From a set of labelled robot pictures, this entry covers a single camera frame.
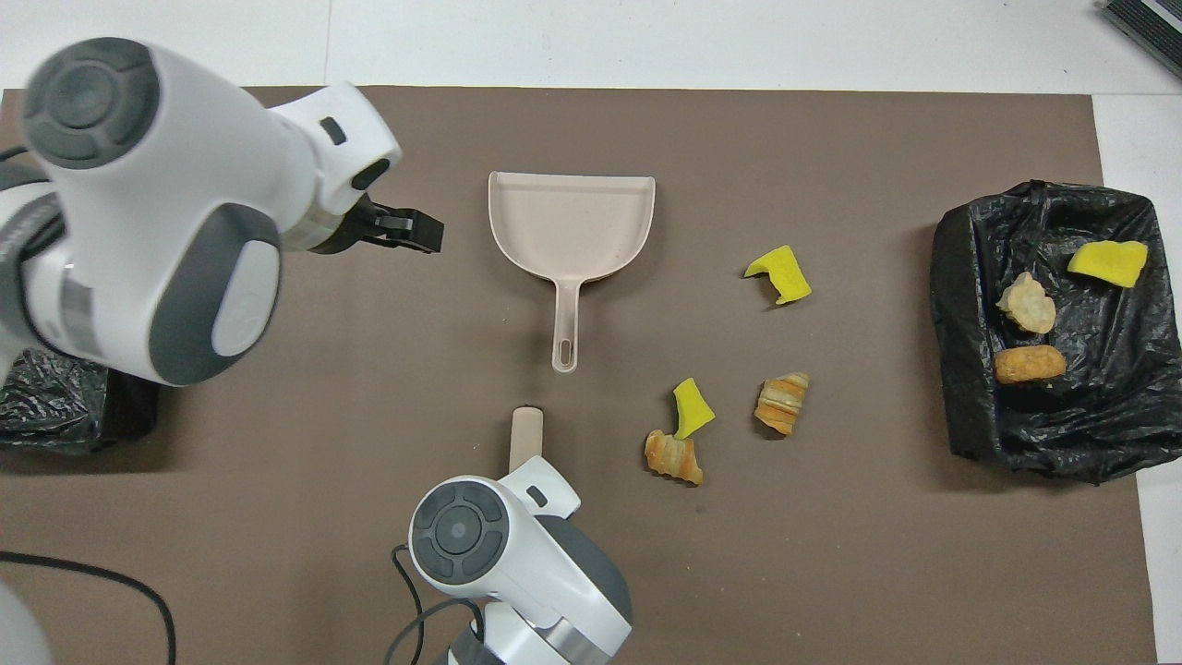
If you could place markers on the black bag lined bin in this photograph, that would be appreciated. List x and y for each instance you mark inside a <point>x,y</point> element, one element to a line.
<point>55,416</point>
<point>1108,416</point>

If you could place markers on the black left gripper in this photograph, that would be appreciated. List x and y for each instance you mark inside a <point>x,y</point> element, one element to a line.
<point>353,231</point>

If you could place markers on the striped bread roll piece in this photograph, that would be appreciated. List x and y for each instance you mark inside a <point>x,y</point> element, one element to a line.
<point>783,404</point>

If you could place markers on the golden croissant end piece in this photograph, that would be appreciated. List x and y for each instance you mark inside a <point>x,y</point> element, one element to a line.
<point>674,457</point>

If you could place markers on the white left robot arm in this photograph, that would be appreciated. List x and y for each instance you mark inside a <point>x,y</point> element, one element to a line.
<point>166,185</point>

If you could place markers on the pale crumbly bread chunk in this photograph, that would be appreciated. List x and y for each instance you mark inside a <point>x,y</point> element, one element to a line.
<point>1027,305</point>

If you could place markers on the beige plastic dustpan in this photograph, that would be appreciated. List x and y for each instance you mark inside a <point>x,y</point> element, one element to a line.
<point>572,226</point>

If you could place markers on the yellow green-backed sponge piece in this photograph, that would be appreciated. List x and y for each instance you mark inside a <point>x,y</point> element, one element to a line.
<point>1108,263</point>

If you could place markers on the brown table mat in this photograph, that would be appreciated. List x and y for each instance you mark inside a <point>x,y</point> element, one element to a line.
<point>831,139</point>

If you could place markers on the dark grey ribbed panel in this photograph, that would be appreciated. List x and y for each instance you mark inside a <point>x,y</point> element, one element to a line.
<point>1154,23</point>

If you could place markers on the small yellow sponge piece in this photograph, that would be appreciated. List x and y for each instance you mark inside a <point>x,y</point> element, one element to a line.
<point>691,406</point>

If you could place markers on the brown fried nugget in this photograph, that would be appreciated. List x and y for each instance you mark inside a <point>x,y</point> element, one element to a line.
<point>1030,365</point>

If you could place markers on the notched yellow sponge piece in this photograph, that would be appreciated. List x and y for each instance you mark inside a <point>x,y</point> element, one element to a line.
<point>785,272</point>

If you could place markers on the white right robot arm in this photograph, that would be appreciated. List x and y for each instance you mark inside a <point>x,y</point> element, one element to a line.
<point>517,554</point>

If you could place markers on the beige hand brush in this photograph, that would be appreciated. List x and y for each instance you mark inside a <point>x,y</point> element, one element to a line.
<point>526,439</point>

